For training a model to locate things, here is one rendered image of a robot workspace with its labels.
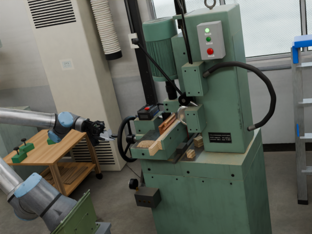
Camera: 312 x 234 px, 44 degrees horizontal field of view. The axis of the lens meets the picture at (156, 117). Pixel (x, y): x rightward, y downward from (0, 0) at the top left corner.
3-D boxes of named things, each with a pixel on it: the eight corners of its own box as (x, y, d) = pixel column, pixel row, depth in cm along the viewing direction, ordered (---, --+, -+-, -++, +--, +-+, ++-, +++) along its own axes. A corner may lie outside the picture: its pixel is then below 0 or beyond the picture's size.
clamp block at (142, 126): (147, 124, 240) (144, 110, 236) (166, 124, 233) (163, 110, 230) (135, 134, 228) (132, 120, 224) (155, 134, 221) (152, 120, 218)
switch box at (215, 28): (205, 56, 182) (200, 22, 176) (226, 55, 177) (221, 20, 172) (201, 60, 177) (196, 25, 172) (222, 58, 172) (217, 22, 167)
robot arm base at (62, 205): (62, 220, 179) (46, 206, 179) (46, 238, 190) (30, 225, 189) (82, 196, 195) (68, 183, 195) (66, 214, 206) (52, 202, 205)
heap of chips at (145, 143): (141, 141, 210) (141, 138, 209) (158, 141, 205) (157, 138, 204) (135, 146, 204) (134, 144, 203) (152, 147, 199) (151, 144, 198)
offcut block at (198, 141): (200, 142, 216) (199, 135, 215) (204, 144, 213) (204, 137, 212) (194, 145, 215) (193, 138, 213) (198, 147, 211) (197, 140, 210)
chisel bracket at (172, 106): (170, 110, 221) (167, 96, 218) (192, 110, 214) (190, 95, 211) (165, 115, 215) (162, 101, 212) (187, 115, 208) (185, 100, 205)
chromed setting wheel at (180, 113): (180, 125, 205) (176, 103, 200) (201, 125, 199) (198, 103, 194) (178, 127, 202) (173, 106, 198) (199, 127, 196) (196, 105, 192)
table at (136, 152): (163, 113, 259) (161, 105, 257) (205, 113, 245) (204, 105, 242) (117, 157, 210) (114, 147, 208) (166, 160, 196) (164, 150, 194)
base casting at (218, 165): (173, 138, 251) (171, 125, 248) (262, 140, 224) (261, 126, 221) (142, 173, 215) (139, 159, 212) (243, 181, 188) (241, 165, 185)
